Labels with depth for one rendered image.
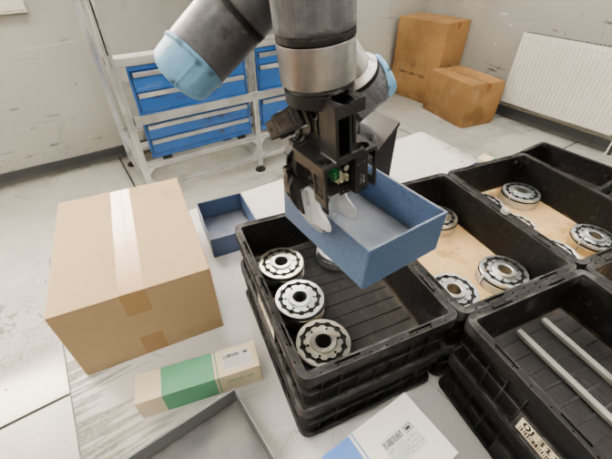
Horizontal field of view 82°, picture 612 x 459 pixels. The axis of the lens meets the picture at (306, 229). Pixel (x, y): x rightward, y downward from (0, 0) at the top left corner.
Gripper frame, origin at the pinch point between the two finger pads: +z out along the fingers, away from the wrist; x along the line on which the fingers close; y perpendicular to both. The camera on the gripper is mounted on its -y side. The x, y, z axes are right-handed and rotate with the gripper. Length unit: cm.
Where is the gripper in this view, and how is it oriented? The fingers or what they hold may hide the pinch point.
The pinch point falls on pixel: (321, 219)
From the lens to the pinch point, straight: 50.3
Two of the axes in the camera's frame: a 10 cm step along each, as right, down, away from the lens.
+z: 1.0, 7.2, 6.8
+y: 5.4, 5.4, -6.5
